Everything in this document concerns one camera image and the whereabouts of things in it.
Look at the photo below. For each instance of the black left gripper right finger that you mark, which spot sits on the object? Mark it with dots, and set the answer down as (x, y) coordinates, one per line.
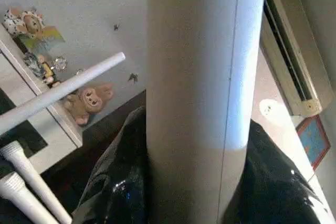
(273, 192)

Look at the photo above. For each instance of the white glass-door cabinet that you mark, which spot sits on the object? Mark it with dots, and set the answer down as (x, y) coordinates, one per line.
(13, 82)

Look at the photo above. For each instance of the small grey cabinet ornament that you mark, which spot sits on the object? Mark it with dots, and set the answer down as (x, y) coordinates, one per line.
(34, 64)

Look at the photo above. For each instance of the white plastic table leg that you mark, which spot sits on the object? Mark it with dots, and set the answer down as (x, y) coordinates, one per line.
(63, 90)
(199, 77)
(10, 186)
(13, 151)

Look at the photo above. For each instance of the dark black cabinet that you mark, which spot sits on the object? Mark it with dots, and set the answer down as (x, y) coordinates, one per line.
(105, 129)

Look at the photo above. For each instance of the small gold trophy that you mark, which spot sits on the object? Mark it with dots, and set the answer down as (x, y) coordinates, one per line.
(48, 73)

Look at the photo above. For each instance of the small dark butterfly sticker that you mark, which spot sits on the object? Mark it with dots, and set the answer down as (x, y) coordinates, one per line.
(133, 77)
(116, 26)

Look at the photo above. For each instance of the brown teddy bear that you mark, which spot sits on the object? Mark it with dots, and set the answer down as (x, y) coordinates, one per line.
(86, 100)

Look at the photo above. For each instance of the beige wall air conditioner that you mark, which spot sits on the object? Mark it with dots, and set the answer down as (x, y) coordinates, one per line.
(294, 61)

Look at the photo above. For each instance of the colourful picture card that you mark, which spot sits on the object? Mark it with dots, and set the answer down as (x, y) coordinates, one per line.
(44, 39)

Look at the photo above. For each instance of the black work surface mat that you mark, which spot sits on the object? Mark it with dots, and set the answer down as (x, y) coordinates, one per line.
(68, 190)

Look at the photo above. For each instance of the round white ceiling lamp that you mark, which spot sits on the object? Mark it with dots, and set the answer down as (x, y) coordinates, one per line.
(268, 107)

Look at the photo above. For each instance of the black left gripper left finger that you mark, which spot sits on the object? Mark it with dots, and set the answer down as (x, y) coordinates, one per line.
(123, 182)

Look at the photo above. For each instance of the red framed blue picture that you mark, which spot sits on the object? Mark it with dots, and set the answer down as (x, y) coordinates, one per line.
(314, 140)

